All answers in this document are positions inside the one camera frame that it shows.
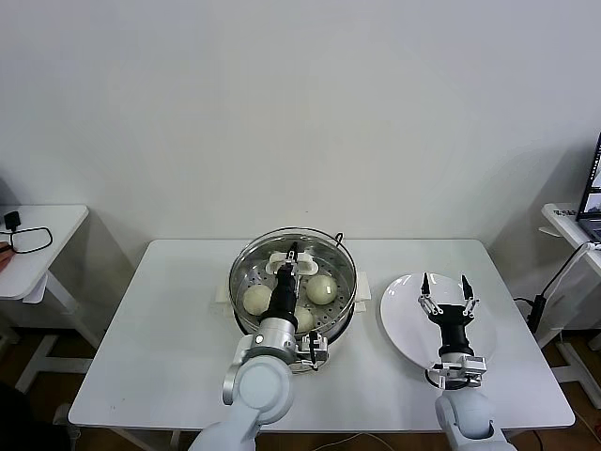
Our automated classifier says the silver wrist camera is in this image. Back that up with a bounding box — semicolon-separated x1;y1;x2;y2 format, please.
425;355;488;390
294;330;330;373

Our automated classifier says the white floor cable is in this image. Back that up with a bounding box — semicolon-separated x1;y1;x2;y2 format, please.
323;431;381;448

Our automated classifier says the white laptop cable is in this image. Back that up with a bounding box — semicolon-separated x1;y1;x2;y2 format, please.
546;241;593;304

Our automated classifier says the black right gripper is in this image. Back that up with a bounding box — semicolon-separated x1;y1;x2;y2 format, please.
417;272;481;358

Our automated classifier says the white round plate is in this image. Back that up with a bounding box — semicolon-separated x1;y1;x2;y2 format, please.
378;272;498;376

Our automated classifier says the black hanging cable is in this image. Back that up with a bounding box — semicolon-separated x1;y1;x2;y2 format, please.
538;243;588;302

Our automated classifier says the glass lid with cream handle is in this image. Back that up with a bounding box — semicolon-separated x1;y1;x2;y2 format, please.
228;226;357;333

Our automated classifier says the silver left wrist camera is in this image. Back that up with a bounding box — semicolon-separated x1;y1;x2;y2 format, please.
294;330;330;373

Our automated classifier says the black looped cable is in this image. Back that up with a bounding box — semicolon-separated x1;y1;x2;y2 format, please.
8;227;52;257

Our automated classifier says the white side table with cables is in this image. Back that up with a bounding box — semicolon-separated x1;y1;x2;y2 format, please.
0;204;107;384

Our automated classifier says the black power strip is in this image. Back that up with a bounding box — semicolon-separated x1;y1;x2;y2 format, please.
525;293;548;334

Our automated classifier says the white steamed baozi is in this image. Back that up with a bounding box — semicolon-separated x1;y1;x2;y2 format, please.
242;286;274;317
294;307;315;333
305;275;338;305

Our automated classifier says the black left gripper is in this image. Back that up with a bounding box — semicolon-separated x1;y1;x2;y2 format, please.
265;241;302;325

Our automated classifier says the black bulky object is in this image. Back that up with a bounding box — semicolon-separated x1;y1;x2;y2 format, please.
0;382;71;451

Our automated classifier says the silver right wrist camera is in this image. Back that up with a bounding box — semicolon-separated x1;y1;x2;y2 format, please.
425;355;488;390

